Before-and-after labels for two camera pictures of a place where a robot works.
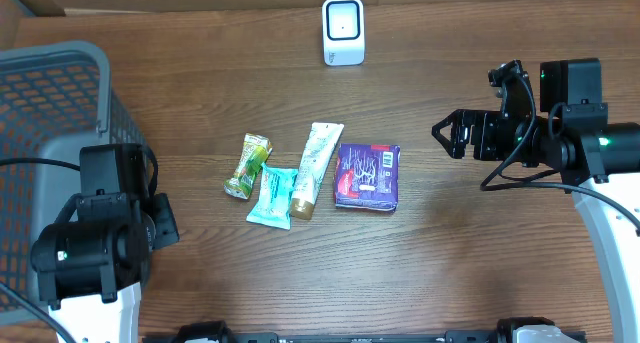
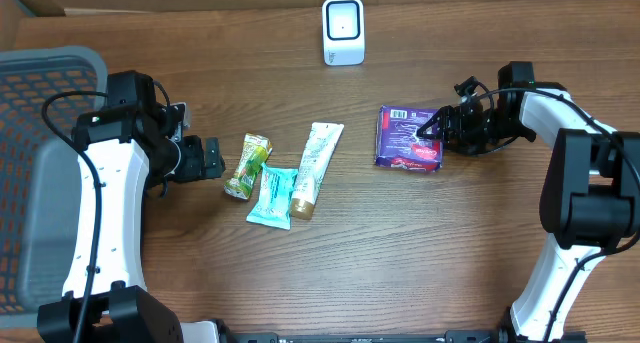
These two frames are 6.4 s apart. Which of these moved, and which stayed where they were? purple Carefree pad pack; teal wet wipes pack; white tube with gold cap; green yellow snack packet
Moved: purple Carefree pad pack
Stayed: teal wet wipes pack; white tube with gold cap; green yellow snack packet
